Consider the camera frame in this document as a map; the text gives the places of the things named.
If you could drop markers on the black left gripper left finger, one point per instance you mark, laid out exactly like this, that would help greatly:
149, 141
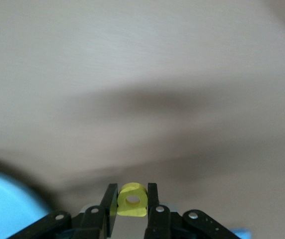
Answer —
92, 224

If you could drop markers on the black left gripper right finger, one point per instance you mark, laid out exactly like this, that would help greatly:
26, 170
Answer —
160, 224

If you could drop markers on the yellow foam letter with hole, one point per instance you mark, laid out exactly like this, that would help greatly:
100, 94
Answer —
125, 209

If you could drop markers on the blue plate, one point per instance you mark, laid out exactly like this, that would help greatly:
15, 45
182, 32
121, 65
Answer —
5, 206

